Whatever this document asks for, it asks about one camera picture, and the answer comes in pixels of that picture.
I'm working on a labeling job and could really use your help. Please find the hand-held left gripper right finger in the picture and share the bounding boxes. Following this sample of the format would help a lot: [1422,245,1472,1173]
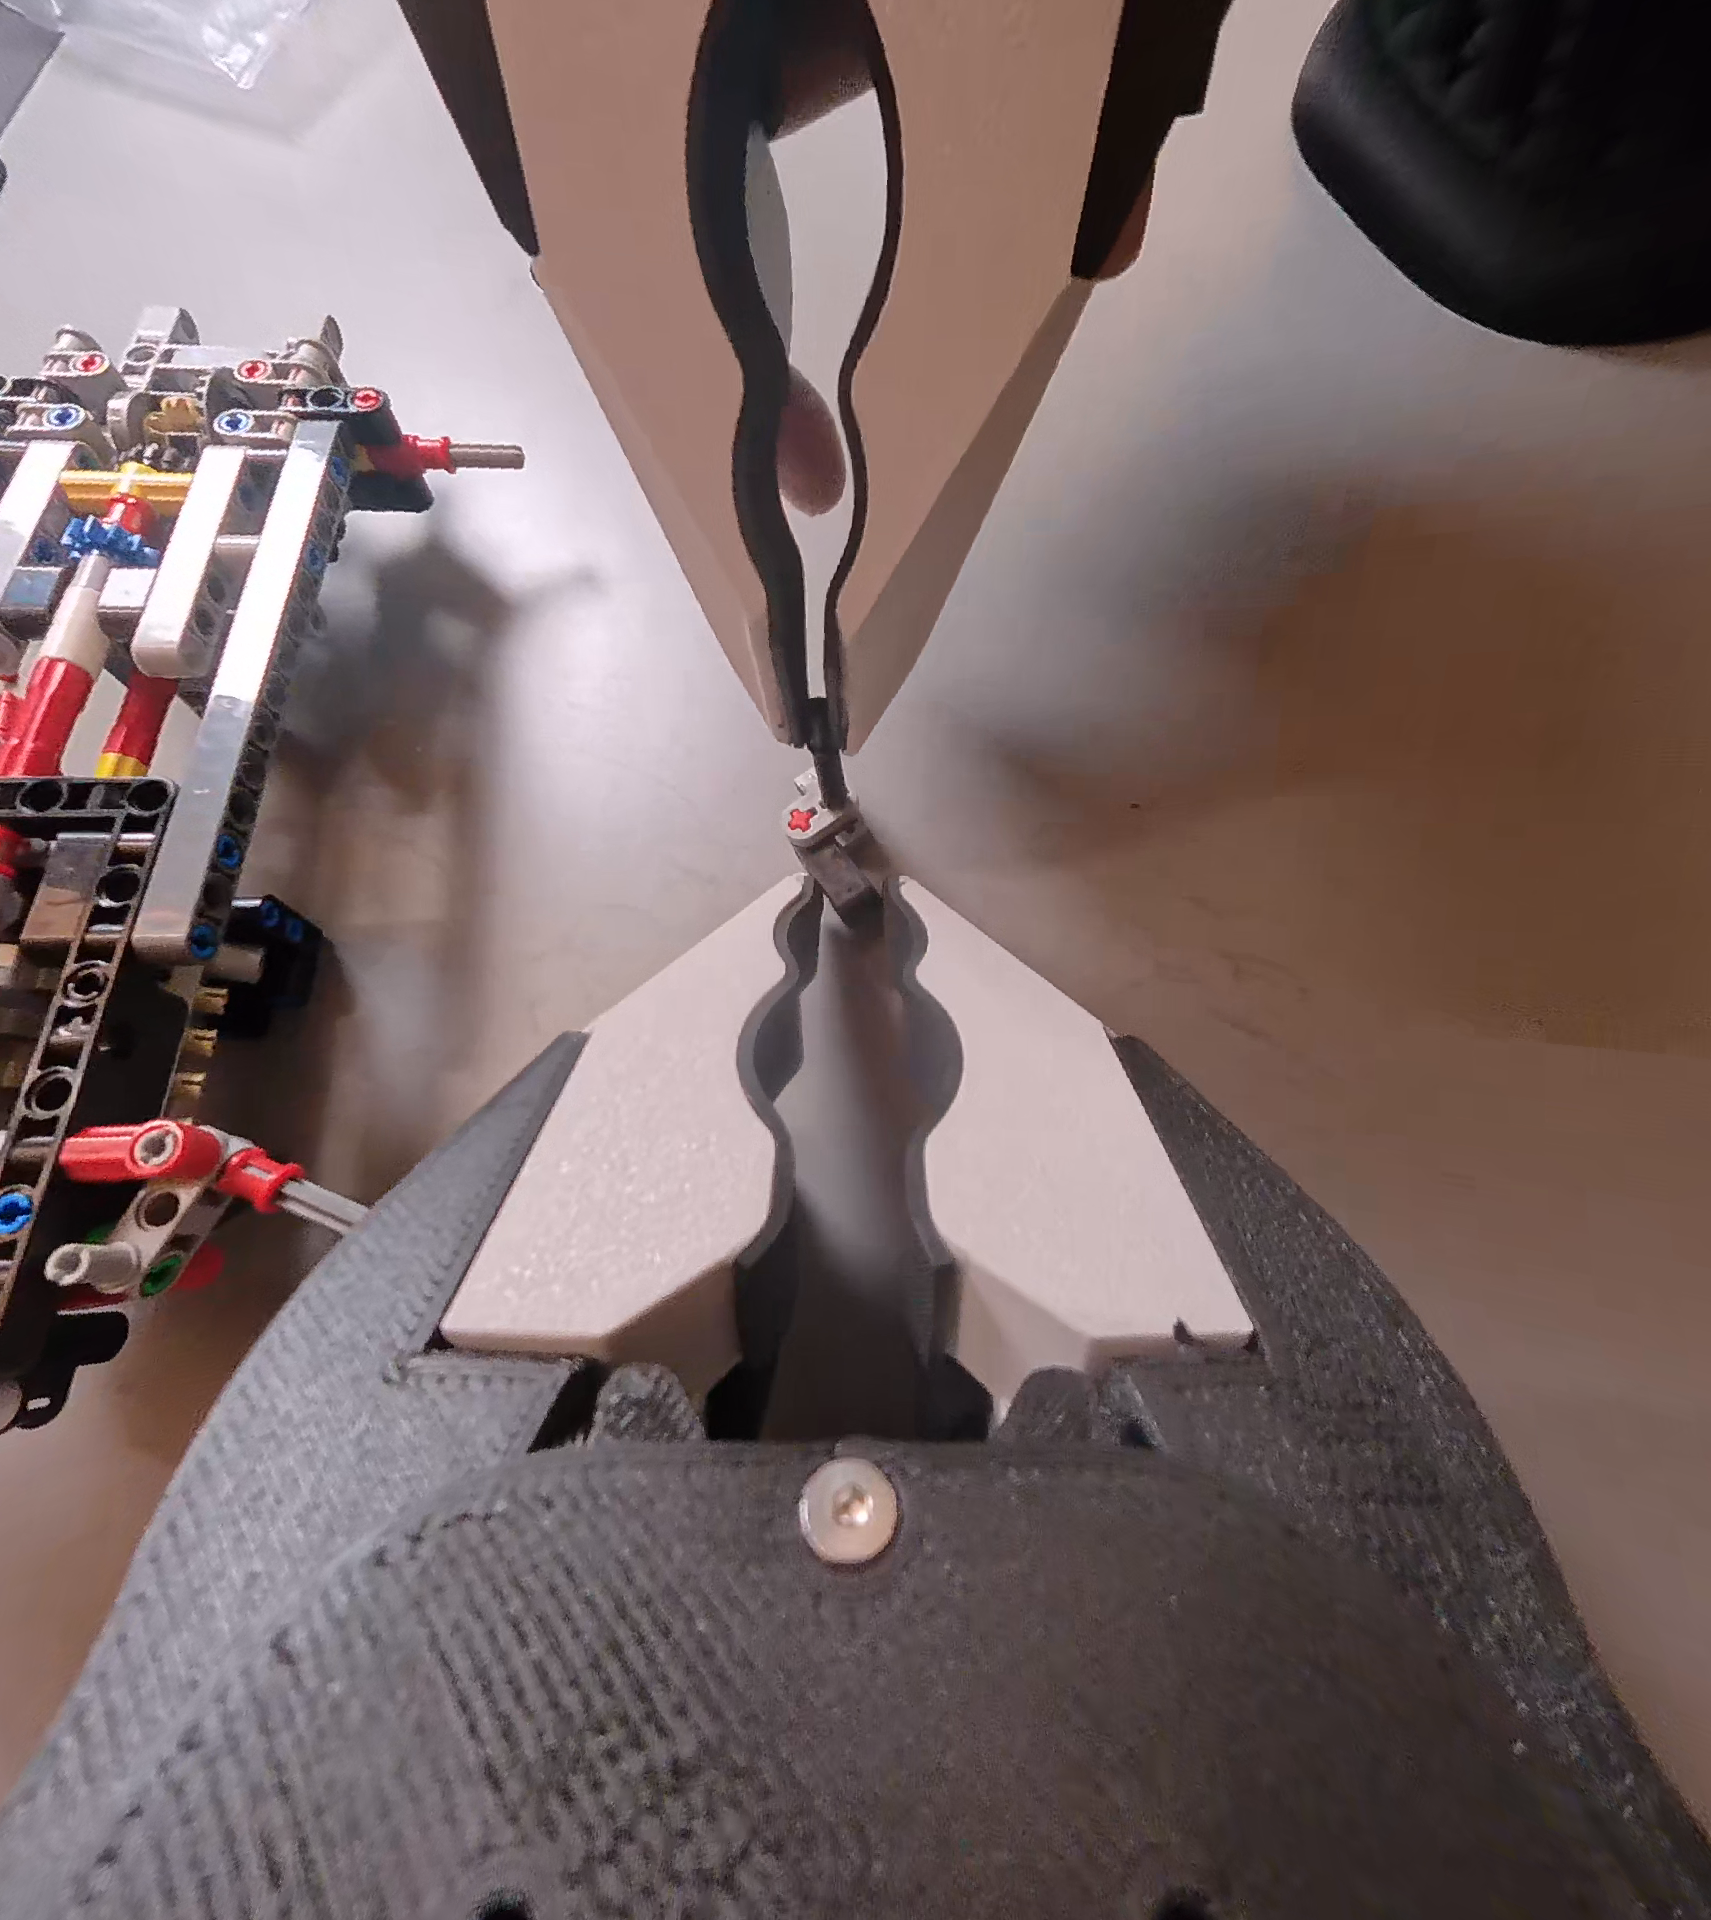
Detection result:
[885,876,1256,1352]

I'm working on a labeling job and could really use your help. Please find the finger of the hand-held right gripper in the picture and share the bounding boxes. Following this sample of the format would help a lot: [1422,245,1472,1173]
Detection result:
[821,0,1128,755]
[487,0,815,752]

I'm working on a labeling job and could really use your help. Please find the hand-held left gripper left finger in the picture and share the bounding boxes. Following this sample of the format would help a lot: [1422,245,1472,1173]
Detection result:
[441,876,815,1352]

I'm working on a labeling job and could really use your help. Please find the small grey lego connector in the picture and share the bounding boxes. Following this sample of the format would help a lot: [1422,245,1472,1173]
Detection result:
[779,768,893,923]

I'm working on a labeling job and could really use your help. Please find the lego car chassis assembly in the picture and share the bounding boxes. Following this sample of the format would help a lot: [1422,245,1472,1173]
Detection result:
[0,306,527,1463]

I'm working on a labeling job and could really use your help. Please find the person's right forearm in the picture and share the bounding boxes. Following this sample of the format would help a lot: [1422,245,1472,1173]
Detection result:
[1288,0,1711,349]

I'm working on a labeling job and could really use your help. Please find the person's right hand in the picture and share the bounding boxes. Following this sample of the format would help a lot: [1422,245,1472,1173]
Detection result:
[771,359,851,515]

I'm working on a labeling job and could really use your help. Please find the clear plastic bags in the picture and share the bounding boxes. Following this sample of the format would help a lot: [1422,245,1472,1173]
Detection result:
[141,0,317,91]

